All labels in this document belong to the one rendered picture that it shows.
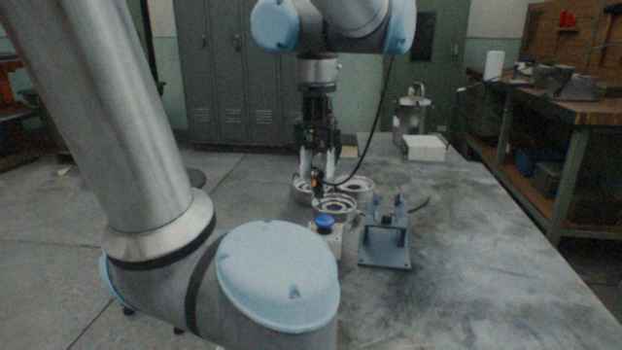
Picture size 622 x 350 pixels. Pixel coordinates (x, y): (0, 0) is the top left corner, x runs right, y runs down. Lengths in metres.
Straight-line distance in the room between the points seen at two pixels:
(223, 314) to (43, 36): 0.26
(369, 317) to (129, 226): 0.40
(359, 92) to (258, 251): 3.78
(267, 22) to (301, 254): 0.33
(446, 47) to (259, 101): 1.79
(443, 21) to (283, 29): 3.27
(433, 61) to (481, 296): 3.19
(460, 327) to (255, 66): 3.29
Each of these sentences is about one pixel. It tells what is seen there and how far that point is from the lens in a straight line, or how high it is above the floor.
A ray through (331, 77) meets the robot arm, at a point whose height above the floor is 1.14.
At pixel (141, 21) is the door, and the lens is 4.66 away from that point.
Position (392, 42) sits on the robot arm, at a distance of 0.51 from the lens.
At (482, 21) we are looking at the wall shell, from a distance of 4.21.
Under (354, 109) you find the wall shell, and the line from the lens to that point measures 4.13.
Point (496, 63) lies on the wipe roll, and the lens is 3.05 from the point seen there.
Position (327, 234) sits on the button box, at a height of 0.84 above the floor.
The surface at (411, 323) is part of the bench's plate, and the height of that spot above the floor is 0.80.
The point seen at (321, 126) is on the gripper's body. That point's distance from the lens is 0.66.
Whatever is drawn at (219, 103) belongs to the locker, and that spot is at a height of 0.52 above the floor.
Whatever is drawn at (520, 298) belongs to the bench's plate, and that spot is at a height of 0.80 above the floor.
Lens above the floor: 1.23
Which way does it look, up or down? 22 degrees down
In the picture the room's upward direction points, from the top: straight up
